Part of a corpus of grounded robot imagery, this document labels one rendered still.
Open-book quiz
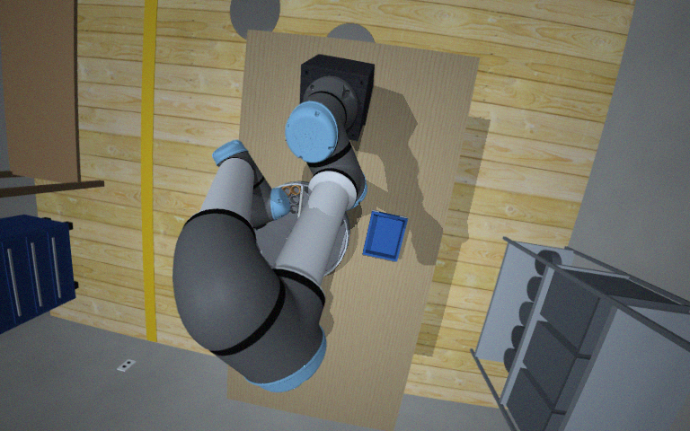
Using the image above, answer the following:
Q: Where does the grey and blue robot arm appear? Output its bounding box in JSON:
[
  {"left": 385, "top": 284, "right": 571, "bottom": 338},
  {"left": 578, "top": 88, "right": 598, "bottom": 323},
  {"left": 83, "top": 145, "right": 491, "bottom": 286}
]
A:
[{"left": 172, "top": 75, "right": 367, "bottom": 392}]

